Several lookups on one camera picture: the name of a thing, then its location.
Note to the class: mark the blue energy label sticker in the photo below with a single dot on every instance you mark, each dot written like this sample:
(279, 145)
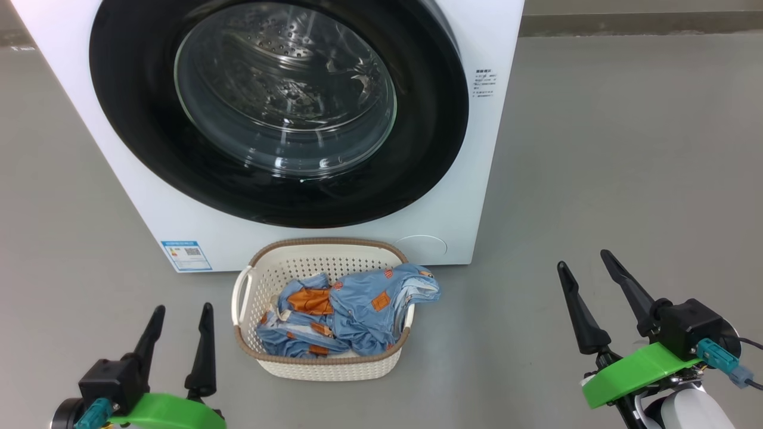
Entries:
(186, 256)

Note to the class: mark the printed text notice label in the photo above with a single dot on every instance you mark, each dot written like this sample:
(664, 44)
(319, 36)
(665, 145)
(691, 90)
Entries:
(484, 83)

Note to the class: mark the white front-load washing machine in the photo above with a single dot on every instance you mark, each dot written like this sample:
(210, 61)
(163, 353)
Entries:
(453, 196)

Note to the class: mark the round white filter cover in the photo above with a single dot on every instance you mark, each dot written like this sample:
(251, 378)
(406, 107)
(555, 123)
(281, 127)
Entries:
(422, 247)

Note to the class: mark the light blue garment small patches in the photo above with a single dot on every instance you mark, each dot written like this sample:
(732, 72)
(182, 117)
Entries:
(363, 322)

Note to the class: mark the stainless steel washer drum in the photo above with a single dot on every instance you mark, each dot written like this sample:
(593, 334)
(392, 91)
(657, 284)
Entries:
(280, 59)

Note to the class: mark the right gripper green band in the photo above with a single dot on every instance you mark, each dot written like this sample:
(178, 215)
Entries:
(632, 372)

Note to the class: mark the blue garment large orange print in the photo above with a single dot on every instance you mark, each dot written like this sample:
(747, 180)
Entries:
(310, 301)

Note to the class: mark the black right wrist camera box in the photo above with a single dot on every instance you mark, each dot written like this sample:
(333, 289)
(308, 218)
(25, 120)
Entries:
(691, 328)

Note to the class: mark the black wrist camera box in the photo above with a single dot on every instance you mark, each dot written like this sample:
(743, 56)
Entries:
(691, 328)
(110, 378)

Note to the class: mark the black round glass washer door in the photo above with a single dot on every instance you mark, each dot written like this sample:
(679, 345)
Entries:
(149, 149)

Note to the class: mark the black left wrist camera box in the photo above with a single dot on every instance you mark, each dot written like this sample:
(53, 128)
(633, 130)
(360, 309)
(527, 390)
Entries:
(110, 378)

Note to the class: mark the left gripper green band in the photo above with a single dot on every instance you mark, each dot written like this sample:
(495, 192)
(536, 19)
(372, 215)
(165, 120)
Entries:
(167, 412)

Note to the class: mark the cream perforated laundry basket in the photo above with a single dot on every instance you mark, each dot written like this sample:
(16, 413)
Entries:
(310, 262)

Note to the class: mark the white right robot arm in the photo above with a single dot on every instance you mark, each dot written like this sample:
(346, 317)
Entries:
(685, 411)

